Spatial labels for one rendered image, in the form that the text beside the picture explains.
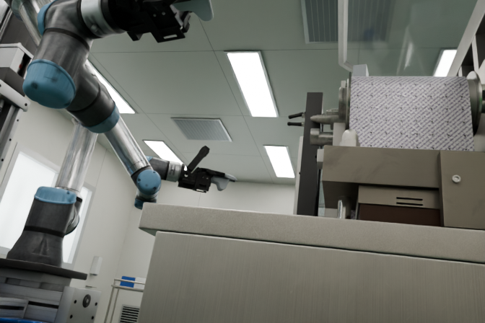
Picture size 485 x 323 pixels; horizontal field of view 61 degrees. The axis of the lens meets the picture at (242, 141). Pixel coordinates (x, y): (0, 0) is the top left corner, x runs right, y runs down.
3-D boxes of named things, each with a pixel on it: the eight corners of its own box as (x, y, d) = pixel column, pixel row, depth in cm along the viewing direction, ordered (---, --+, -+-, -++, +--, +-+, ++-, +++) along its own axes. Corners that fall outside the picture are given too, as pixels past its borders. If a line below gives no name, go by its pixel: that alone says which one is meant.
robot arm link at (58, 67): (89, 122, 71) (107, 68, 75) (54, 88, 61) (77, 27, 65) (47, 118, 72) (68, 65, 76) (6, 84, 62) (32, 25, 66)
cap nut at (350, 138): (338, 158, 70) (339, 133, 71) (360, 158, 69) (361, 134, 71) (338, 149, 66) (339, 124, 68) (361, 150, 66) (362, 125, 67)
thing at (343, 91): (339, 86, 93) (338, 120, 94) (348, 86, 92) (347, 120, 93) (340, 87, 100) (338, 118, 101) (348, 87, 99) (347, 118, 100)
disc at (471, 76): (462, 150, 94) (457, 93, 99) (465, 150, 94) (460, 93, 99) (482, 120, 81) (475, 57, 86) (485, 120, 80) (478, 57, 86)
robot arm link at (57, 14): (61, 59, 75) (76, 21, 78) (107, 51, 70) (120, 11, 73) (24, 32, 68) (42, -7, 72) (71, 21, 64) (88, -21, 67)
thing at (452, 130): (346, 190, 82) (350, 108, 89) (478, 199, 76) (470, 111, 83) (346, 189, 82) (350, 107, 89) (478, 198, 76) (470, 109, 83)
